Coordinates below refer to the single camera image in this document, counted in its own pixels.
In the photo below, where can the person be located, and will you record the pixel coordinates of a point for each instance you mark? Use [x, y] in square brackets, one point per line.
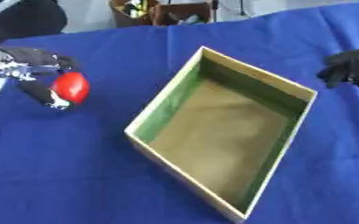
[19, 19]

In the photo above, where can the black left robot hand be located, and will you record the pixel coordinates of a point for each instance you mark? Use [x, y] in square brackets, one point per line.
[32, 58]

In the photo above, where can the red toy apple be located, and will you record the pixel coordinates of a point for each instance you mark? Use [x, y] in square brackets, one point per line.
[71, 87]

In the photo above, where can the tan open cardboard box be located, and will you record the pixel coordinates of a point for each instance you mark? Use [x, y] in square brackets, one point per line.
[223, 131]

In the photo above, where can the brown cardboard box with items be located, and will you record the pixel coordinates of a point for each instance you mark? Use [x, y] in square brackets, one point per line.
[159, 13]

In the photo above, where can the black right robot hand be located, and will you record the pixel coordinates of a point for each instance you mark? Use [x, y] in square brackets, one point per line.
[352, 67]

